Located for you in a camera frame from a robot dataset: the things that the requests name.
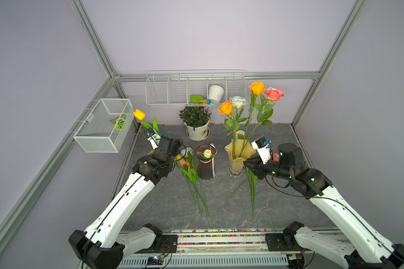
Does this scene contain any white rose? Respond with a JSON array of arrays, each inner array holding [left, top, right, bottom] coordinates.
[[230, 96, 248, 158]]

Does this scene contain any cream rose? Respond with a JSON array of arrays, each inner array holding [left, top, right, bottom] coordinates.
[[233, 130, 248, 141]]

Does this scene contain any pink tulip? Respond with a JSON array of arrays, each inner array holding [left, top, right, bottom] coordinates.
[[178, 158, 209, 217]]

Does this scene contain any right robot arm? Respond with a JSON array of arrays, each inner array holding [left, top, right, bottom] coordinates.
[[244, 138, 404, 269]]

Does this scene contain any white wire side basket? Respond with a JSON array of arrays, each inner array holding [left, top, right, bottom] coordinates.
[[73, 98, 134, 153]]

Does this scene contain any orange rose short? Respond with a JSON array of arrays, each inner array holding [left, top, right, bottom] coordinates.
[[218, 101, 239, 159]]

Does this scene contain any aluminium rail frame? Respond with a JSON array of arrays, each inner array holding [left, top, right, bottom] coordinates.
[[77, 228, 368, 269]]

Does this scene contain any white wire wall shelf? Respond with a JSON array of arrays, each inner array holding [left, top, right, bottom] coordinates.
[[145, 70, 248, 106]]

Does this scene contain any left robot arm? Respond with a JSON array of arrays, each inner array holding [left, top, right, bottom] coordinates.
[[68, 135, 182, 269]]

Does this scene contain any pink rose lying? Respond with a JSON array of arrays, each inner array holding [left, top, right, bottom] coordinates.
[[229, 152, 280, 196]]

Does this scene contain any white empty flower pot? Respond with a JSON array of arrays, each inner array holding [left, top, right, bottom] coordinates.
[[208, 85, 224, 104]]

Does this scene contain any potted green plant white pot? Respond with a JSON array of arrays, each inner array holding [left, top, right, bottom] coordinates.
[[179, 106, 211, 141]]

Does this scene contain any green coiled wire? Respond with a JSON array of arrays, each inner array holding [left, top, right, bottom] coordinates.
[[109, 115, 127, 132]]

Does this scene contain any cream tulip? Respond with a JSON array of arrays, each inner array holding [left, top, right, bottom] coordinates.
[[197, 149, 215, 160]]

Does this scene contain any orange rose tall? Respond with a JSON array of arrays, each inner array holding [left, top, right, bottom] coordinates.
[[239, 82, 267, 157]]

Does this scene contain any pink rose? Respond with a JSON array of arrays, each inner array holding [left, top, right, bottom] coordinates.
[[229, 152, 280, 196], [242, 87, 286, 159]]

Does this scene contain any green toy trowel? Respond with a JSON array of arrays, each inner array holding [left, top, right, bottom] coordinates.
[[190, 95, 212, 105]]

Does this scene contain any yellow wavy glass vase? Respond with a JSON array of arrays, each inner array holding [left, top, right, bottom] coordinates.
[[224, 139, 257, 177]]

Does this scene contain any yellow tulip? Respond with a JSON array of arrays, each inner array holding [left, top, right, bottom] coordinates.
[[133, 109, 161, 136]]

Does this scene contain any dark red glass vase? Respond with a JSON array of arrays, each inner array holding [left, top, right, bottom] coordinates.
[[195, 143, 217, 180]]

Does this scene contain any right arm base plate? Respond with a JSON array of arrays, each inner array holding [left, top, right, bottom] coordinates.
[[265, 233, 304, 252]]

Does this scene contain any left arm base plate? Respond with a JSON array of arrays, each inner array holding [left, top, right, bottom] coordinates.
[[141, 234, 178, 253]]

